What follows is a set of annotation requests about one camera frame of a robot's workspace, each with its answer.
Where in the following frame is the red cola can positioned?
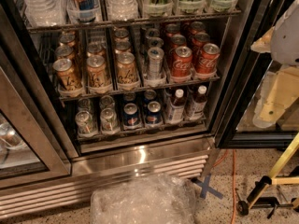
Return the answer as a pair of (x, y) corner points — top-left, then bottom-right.
(195, 43), (220, 75)
(171, 46), (192, 77)

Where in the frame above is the second row cola can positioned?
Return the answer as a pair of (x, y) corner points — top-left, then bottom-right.
(169, 35), (187, 50)
(192, 32), (210, 52)

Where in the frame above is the clear bubble wrap bundle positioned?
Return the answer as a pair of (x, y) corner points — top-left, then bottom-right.
(90, 175), (196, 224)

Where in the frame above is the silver slim can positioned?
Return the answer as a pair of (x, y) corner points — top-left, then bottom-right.
(148, 47), (164, 80)

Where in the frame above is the right dark juice bottle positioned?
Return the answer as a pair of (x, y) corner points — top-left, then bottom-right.
(186, 85), (207, 120)

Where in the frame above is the blue energy drink can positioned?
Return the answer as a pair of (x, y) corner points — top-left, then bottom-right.
(71, 0), (99, 22)

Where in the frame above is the yellow black cart frame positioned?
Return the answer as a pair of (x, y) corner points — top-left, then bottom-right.
(236, 133), (299, 218)

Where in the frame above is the second row left cola can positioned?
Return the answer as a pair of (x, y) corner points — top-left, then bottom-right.
(169, 35), (187, 50)

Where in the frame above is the front right blue can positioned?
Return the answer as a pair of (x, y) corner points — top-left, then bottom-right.
(146, 101), (162, 124)

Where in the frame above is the dark juice bottle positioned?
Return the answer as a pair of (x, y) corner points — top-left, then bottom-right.
(166, 89), (186, 124)
(186, 85), (207, 120)

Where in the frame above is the left dark juice bottle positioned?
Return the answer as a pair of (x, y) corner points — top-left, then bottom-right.
(166, 89), (186, 124)

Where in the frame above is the second row left orange can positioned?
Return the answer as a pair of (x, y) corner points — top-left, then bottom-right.
(55, 45), (76, 60)

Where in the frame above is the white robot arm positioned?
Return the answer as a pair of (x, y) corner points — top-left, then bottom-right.
(250, 0), (299, 128)

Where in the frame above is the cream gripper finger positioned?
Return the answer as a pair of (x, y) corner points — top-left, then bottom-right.
(252, 66), (299, 129)
(250, 27), (274, 53)

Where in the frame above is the front left orange can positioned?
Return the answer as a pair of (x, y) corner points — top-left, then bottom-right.
(53, 58), (82, 91)

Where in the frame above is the front left blue can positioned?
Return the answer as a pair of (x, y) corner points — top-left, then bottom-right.
(123, 103), (140, 127)

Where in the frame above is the second row right orange can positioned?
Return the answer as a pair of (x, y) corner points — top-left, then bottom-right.
(115, 41), (132, 54)

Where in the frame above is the front right red cola can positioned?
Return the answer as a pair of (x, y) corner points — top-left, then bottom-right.
(195, 43), (220, 75)

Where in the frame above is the front left red cola can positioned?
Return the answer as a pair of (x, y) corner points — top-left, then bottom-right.
(171, 46), (192, 77)

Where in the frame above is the open glass fridge door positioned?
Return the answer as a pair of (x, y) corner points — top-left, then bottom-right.
(213, 0), (298, 149)

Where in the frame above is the orange power cable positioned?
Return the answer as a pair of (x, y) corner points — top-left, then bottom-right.
(212, 148), (238, 224)

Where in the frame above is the second row right cola can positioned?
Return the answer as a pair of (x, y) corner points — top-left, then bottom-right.
(192, 32), (210, 52)

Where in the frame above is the closed glass fridge door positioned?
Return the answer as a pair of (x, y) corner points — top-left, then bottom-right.
(0, 50), (71, 189)

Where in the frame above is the blue tape cross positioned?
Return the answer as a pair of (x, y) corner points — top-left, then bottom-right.
(193, 175), (223, 200)

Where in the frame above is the front right orange can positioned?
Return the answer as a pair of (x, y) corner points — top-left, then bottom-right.
(117, 52), (137, 84)

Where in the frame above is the front middle orange can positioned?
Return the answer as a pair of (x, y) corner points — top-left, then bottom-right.
(87, 55), (110, 88)

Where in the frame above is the front left silver can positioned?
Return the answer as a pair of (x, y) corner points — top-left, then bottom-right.
(75, 110), (97, 136)

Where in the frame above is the stainless steel fridge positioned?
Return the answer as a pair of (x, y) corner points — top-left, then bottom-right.
(0, 0), (268, 219)

